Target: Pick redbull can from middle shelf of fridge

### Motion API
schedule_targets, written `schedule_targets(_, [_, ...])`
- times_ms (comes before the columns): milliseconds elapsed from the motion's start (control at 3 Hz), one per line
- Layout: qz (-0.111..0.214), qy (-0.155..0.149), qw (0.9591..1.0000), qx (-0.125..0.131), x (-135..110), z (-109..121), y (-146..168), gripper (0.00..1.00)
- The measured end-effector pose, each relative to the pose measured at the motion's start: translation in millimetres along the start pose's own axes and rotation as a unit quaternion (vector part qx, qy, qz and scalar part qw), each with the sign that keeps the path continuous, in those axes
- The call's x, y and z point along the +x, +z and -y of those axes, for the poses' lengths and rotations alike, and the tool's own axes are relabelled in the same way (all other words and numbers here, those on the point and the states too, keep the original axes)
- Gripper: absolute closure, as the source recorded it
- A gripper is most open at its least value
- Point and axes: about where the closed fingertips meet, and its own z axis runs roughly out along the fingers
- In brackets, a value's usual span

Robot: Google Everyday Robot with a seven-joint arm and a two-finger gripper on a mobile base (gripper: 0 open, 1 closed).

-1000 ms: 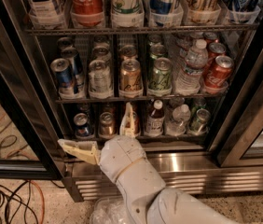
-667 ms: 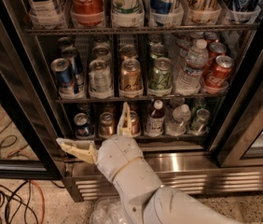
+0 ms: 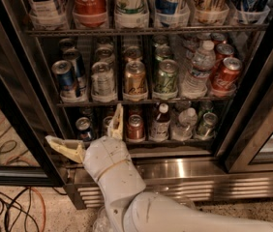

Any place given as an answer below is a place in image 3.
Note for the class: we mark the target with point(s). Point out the white silver can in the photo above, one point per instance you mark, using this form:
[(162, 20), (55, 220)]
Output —
[(103, 82), (105, 54)]

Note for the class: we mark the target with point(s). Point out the clear plastic bag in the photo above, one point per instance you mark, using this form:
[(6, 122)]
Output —
[(102, 223)]

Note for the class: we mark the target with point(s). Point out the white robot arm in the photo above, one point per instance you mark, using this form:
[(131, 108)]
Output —
[(129, 207)]

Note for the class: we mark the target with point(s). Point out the red coca-cola can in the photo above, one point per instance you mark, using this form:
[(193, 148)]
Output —
[(222, 51), (227, 73), (219, 38)]

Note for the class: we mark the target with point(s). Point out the front white silver can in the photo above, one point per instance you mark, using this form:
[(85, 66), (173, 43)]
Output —
[(103, 82)]

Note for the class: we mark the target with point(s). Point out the stainless steel glass-door fridge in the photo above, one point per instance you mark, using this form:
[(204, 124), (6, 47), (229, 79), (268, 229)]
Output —
[(230, 165)]

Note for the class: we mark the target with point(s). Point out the gold can bottom shelf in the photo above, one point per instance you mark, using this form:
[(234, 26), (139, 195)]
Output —
[(106, 123)]

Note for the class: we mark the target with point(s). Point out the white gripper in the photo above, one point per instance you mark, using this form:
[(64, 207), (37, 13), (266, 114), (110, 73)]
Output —
[(105, 156)]

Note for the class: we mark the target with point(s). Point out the green can bottom shelf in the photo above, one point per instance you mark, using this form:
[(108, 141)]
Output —
[(206, 126)]

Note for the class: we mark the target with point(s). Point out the front red coca-cola can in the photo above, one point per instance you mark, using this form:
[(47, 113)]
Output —
[(227, 73)]

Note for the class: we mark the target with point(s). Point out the front gold can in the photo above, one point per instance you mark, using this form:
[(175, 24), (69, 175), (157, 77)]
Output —
[(134, 78)]

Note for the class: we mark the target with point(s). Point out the blue redbull can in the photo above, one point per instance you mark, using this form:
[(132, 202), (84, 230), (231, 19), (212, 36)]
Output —
[(75, 58), (64, 72)]

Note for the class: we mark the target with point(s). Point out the blue pepsi can bottom shelf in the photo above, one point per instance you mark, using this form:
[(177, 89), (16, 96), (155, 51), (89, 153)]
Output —
[(84, 129)]

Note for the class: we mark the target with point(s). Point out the rear red coca-cola can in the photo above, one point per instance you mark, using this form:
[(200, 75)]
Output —
[(219, 38)]

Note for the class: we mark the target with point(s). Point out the rear redbull can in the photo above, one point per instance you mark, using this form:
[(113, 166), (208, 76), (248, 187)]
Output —
[(66, 44)]

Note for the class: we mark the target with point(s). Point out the front green can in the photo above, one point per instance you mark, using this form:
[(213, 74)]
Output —
[(166, 77)]

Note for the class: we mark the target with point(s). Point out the coca-cola bottle top shelf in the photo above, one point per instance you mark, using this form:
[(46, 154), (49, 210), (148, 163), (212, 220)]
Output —
[(90, 11)]

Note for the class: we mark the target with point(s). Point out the dark juice bottle white cap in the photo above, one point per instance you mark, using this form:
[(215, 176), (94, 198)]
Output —
[(160, 123)]

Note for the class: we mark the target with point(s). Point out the water bottle bottom shelf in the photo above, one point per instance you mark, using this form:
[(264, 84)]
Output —
[(182, 124)]

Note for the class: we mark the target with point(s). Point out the front clear water bottle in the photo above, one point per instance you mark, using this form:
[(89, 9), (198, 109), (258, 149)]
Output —
[(200, 67)]

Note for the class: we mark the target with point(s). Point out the red can bottom shelf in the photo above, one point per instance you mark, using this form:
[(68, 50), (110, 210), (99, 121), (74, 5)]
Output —
[(135, 127)]

